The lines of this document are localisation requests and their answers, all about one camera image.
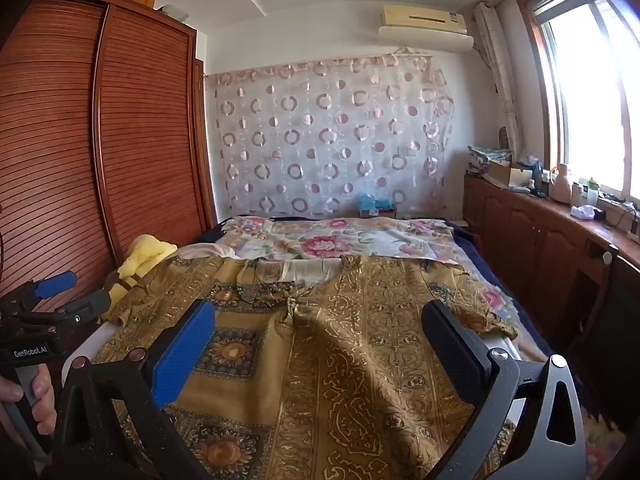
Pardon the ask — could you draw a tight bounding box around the golden patterned garment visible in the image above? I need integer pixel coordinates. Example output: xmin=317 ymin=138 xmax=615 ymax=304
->
xmin=95 ymin=254 xmax=518 ymax=480

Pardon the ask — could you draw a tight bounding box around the person's left hand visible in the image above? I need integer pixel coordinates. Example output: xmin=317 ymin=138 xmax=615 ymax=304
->
xmin=0 ymin=362 xmax=57 ymax=436

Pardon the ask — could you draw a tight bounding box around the low wooden cabinet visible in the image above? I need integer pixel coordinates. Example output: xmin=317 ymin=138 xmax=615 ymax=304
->
xmin=462 ymin=172 xmax=640 ymax=386

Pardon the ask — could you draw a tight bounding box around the pale pink bottle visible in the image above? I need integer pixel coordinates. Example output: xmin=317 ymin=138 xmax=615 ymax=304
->
xmin=552 ymin=162 xmax=573 ymax=204

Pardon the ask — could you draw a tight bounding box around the wooden slatted wardrobe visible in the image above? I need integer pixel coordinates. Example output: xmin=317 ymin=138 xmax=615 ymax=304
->
xmin=0 ymin=0 xmax=218 ymax=321

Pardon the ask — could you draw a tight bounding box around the window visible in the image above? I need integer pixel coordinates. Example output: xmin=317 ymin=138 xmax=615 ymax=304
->
xmin=517 ymin=0 xmax=640 ymax=201

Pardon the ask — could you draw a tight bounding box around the circle patterned sheer curtain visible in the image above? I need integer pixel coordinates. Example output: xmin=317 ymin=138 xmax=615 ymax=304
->
xmin=206 ymin=52 xmax=456 ymax=221

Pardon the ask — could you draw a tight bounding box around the beige pillow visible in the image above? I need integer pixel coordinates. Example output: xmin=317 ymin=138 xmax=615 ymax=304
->
xmin=177 ymin=242 xmax=241 ymax=261

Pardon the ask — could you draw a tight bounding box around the stack of folded cloth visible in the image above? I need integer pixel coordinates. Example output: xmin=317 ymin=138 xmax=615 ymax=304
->
xmin=467 ymin=145 xmax=513 ymax=176

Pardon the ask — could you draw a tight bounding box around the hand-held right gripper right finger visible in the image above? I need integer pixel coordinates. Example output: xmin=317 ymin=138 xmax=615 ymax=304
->
xmin=421 ymin=300 xmax=587 ymax=480

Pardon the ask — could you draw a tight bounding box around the teal box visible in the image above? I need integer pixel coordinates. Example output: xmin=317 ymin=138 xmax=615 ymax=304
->
xmin=357 ymin=197 xmax=398 ymax=219

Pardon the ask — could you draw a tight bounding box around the cardboard box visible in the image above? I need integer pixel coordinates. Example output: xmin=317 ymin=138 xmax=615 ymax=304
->
xmin=487 ymin=160 xmax=533 ymax=188

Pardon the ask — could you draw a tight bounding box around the yellow plush toy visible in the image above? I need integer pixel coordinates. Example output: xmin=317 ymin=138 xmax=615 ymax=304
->
xmin=102 ymin=234 xmax=178 ymax=323

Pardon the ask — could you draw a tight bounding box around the wall air conditioner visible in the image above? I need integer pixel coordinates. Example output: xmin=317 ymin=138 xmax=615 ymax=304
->
xmin=378 ymin=4 xmax=474 ymax=53

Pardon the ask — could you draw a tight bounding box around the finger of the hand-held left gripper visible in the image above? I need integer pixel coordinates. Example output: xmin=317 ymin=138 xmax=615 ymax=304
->
xmin=47 ymin=290 xmax=112 ymax=331
xmin=10 ymin=271 xmax=79 ymax=313

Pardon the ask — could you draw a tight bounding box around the tied white window curtain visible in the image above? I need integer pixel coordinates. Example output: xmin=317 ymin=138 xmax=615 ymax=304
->
xmin=472 ymin=2 xmax=523 ymax=153

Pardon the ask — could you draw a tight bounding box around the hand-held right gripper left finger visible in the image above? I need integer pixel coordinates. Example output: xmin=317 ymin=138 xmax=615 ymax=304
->
xmin=51 ymin=299 xmax=217 ymax=480

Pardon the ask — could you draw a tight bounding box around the floral blanket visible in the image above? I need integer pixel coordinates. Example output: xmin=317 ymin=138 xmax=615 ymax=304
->
xmin=220 ymin=216 xmax=556 ymax=361

